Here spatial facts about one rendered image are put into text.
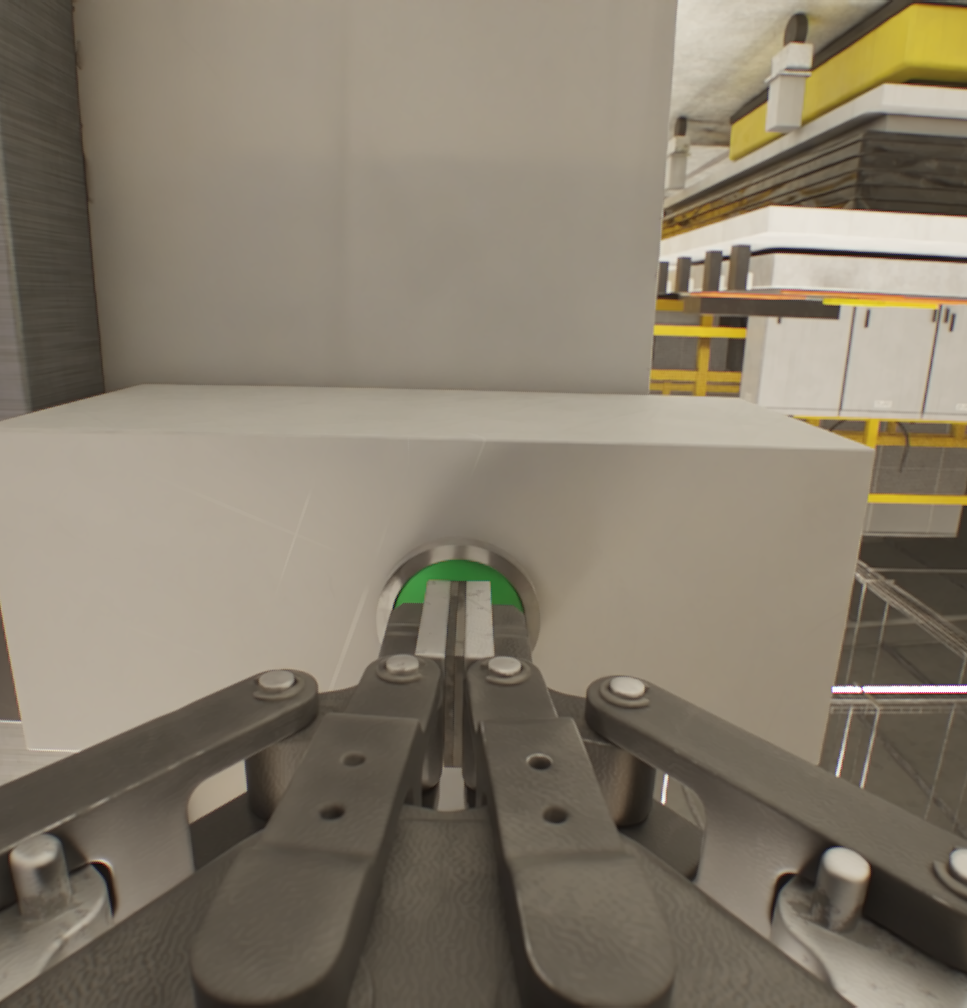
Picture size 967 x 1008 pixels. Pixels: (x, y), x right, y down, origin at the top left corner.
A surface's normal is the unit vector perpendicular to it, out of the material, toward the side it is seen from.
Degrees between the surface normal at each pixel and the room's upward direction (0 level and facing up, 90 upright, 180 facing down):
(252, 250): 90
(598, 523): 90
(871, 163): 90
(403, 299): 90
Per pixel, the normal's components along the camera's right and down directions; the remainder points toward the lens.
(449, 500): 0.01, 0.27
